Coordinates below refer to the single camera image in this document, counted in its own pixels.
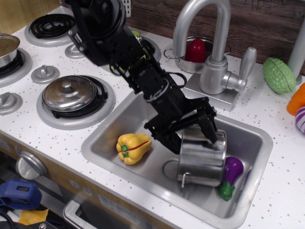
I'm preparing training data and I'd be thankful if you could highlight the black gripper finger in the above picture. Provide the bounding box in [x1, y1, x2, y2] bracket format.
[156, 132, 182, 155]
[197, 110, 217, 144]

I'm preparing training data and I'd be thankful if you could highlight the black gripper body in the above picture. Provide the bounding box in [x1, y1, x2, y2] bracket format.
[144, 85, 216, 139]

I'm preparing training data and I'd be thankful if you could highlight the stainless steel pot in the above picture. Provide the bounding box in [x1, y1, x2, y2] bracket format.
[177, 125, 227, 187]

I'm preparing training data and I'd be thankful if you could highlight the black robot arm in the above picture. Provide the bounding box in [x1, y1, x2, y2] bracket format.
[66, 0, 217, 154]

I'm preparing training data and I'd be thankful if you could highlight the silver sink basin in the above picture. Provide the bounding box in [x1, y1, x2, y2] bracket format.
[81, 94, 273, 229]

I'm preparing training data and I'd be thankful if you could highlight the steel pot lid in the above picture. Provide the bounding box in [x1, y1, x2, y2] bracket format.
[42, 75, 98, 112]

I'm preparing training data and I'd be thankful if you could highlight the steel pot on burner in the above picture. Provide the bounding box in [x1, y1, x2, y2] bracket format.
[0, 33, 20, 68]

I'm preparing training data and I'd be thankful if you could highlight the silver toy faucet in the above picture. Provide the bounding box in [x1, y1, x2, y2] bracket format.
[173, 0, 257, 110]

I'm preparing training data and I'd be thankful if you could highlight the yellow toy bell pepper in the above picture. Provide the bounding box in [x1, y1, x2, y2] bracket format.
[116, 133, 152, 165]

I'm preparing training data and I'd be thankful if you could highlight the small steel bowl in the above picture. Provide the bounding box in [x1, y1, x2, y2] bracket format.
[163, 36, 232, 74]

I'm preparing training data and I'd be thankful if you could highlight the purple toy eggplant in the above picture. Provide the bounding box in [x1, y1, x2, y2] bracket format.
[218, 156, 244, 201]

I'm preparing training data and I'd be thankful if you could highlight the red toy vegetable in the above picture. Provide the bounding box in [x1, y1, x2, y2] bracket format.
[185, 38, 206, 63]

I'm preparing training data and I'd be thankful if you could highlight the front right stove burner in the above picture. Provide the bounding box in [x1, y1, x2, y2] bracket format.
[37, 75, 115, 130]

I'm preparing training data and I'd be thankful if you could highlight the green toy cutting board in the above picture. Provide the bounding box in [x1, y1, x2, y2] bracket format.
[109, 31, 148, 75]

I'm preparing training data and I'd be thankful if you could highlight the green bumpy toy vegetable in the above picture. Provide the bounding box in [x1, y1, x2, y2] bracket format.
[263, 57, 296, 94]

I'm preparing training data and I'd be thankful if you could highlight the purple striped toy vegetable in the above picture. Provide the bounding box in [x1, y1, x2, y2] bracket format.
[295, 106, 305, 133]

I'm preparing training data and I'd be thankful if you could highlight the orange toy vegetable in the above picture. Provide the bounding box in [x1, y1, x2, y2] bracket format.
[286, 83, 305, 116]

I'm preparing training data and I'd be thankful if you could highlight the grey vertical pole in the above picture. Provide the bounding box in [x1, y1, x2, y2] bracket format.
[287, 21, 305, 85]

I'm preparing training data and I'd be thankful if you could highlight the silver slotted utensil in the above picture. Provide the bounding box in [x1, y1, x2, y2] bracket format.
[122, 0, 132, 18]

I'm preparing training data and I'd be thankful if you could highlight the grey stove knob middle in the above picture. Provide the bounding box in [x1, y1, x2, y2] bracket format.
[65, 44, 85, 59]

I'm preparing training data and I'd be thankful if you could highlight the grey stove knob centre-left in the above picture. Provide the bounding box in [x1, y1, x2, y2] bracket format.
[31, 65, 60, 84]

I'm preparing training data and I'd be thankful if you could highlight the back left stove burner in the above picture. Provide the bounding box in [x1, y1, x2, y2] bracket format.
[24, 13, 75, 47]

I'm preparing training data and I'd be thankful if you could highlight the grey oven dial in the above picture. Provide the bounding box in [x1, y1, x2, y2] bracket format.
[15, 150, 48, 180]

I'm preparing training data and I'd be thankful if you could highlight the grey stove knob front-left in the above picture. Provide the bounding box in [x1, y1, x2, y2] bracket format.
[0, 93, 23, 115]

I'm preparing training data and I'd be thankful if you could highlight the yellow cloth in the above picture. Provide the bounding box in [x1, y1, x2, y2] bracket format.
[18, 209, 49, 226]

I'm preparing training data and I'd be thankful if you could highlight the front left stove burner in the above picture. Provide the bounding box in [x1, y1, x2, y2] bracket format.
[0, 48, 32, 88]

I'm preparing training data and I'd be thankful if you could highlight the blue clamp tool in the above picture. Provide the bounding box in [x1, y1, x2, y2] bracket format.
[0, 179, 42, 210]

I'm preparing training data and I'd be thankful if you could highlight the grey oven door handle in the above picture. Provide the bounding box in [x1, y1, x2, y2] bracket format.
[62, 199, 134, 229]

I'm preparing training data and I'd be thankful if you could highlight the black cable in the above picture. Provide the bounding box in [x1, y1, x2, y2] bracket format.
[0, 207, 17, 229]

